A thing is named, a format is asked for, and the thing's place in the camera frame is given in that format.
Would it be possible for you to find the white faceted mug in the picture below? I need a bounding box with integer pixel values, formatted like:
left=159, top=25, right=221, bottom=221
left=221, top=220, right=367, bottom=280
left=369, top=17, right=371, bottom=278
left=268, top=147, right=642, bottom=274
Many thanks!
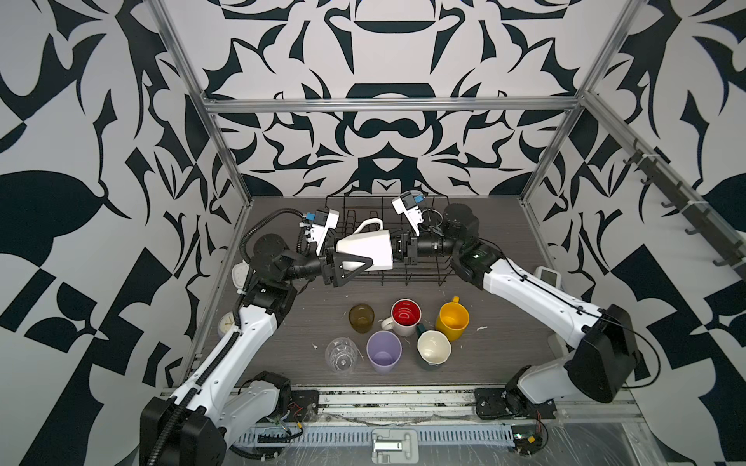
left=335, top=217, right=394, bottom=272

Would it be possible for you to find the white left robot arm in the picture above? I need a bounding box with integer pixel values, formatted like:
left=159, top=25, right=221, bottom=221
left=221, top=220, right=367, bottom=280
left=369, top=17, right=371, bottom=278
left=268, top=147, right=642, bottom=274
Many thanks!
left=139, top=235, right=376, bottom=465

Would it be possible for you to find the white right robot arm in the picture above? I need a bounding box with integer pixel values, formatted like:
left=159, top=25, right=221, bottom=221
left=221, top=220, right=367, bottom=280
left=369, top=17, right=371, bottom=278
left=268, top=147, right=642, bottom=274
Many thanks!
left=392, top=196, right=642, bottom=419

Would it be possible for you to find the olive green glass cup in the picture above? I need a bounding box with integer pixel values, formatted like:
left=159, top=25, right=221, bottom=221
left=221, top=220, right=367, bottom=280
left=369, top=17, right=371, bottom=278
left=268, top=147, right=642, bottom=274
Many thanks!
left=348, top=304, right=375, bottom=334

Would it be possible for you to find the white mug red inside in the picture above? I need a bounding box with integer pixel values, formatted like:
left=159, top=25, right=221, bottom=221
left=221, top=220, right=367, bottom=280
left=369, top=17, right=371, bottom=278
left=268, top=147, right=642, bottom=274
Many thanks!
left=381, top=299, right=423, bottom=337

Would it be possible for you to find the yellow mug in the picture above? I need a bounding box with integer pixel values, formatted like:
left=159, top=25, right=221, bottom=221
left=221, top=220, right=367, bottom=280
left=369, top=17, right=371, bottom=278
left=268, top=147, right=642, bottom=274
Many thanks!
left=435, top=296, right=470, bottom=342

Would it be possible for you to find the clear glass cup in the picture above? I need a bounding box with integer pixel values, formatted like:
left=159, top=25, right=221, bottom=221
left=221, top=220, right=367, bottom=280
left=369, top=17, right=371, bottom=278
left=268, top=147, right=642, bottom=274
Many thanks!
left=326, top=337, right=361, bottom=374

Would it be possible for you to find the white square alarm clock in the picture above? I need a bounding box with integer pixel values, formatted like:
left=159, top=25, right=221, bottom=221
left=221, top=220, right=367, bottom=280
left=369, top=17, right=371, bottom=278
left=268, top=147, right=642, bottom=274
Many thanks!
left=230, top=261, right=250, bottom=295

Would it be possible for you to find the lilac plastic cup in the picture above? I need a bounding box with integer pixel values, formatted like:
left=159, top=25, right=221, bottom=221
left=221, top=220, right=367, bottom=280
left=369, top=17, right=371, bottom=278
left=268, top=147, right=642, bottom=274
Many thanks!
left=366, top=330, right=402, bottom=375

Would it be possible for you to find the cream mug dark green outside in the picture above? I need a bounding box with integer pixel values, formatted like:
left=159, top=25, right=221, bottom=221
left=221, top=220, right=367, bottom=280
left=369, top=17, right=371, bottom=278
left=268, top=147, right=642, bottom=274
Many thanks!
left=416, top=323, right=452, bottom=370

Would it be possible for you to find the round grey alarm clock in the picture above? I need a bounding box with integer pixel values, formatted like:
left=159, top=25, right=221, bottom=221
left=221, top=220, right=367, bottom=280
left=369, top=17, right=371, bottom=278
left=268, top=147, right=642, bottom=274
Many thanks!
left=217, top=313, right=237, bottom=338

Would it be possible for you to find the white digital thermometer display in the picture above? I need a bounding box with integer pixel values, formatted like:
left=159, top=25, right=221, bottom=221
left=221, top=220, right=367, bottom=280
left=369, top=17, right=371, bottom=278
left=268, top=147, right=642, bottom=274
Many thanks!
left=534, top=266, right=561, bottom=289

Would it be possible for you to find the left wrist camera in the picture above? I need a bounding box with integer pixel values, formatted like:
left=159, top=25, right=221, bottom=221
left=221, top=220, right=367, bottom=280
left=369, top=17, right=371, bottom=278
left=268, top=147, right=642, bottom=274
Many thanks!
left=300, top=209, right=340, bottom=256

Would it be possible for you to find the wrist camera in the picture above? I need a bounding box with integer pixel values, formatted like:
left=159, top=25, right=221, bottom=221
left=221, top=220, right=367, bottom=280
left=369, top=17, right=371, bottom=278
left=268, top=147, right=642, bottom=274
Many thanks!
left=300, top=209, right=340, bottom=256
left=392, top=191, right=425, bottom=237

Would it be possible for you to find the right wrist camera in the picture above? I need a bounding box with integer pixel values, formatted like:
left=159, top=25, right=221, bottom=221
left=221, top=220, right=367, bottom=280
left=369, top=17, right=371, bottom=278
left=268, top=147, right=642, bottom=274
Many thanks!
left=392, top=191, right=425, bottom=237

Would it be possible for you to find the black wire dish rack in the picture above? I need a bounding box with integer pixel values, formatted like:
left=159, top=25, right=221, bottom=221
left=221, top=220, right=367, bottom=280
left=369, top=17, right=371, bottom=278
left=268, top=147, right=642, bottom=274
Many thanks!
left=324, top=194, right=453, bottom=285

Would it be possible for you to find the silver latch bracket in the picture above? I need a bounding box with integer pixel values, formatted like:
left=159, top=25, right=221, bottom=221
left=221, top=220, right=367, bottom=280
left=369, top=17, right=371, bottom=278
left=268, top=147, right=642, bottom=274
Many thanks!
left=371, top=428, right=420, bottom=465

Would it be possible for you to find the white cable duct strip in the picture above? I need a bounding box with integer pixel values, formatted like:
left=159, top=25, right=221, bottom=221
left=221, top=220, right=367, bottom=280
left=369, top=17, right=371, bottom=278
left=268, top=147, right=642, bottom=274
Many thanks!
left=235, top=424, right=515, bottom=448

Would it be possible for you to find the grey wall hook rail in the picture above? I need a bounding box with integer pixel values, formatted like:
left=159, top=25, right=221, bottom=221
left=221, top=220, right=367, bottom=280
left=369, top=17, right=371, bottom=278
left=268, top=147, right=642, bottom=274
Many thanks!
left=622, top=139, right=746, bottom=269

